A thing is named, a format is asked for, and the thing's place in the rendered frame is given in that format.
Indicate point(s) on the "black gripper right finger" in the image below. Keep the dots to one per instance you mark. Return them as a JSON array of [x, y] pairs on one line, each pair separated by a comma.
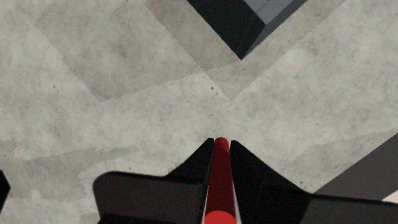
[[266, 197]]

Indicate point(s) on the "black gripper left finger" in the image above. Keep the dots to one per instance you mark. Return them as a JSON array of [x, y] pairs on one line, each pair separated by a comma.
[[178, 197]]

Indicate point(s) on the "red peg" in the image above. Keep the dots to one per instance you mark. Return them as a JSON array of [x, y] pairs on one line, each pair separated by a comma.
[[220, 206]]

